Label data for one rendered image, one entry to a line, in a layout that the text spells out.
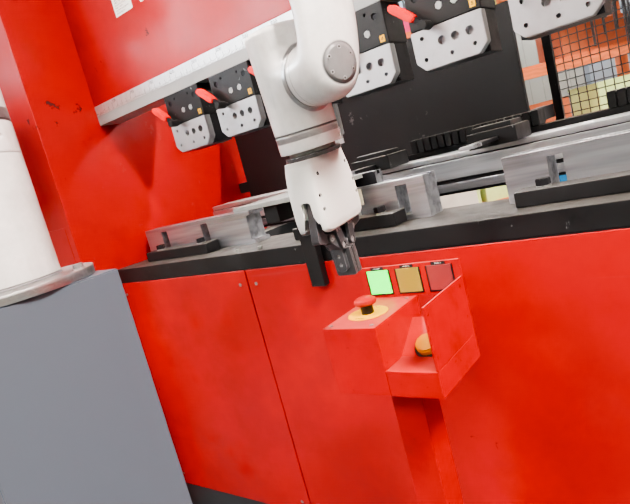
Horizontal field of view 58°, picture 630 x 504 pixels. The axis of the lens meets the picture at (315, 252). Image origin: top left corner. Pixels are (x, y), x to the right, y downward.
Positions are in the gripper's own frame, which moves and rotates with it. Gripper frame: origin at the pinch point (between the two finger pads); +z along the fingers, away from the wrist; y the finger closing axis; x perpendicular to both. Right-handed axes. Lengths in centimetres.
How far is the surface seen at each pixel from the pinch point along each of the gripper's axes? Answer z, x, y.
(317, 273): 14, -36, -37
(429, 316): 13.5, 4.9, -9.4
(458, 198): 65, -115, -308
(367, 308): 13.8, -9.1, -14.3
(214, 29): -48, -59, -56
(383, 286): 13.6, -10.6, -23.4
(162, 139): -28, -120, -79
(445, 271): 11.8, 2.3, -23.6
